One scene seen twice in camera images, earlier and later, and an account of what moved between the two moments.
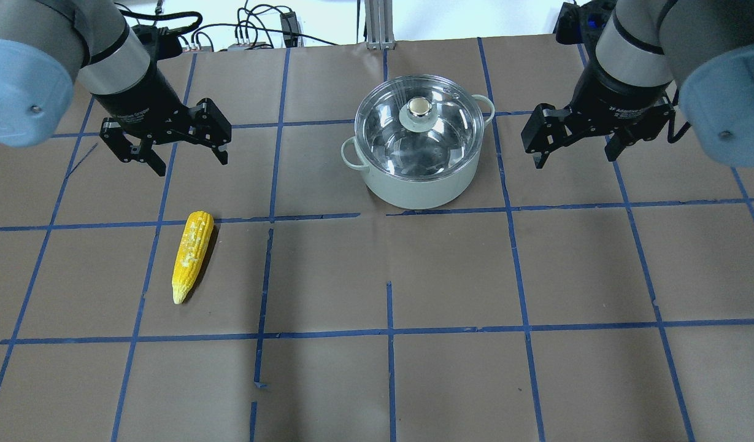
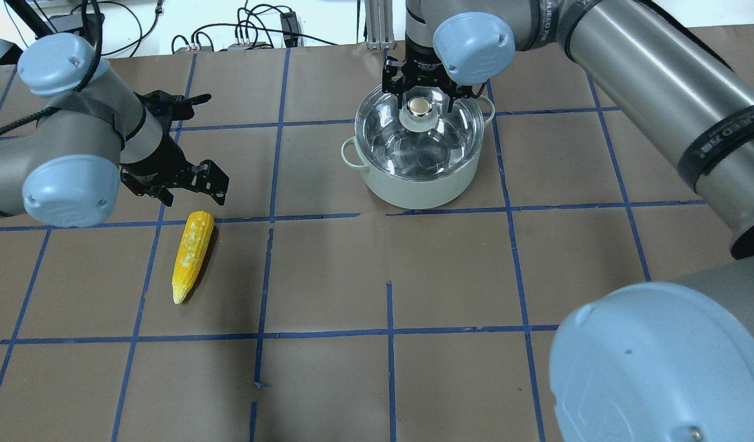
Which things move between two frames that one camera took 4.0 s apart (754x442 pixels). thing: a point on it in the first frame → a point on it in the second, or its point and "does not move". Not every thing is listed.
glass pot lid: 418,127 does not move
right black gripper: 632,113 → 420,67
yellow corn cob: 194,240 does not move
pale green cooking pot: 418,139 does not move
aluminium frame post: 379,24 does not move
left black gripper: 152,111 → 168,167
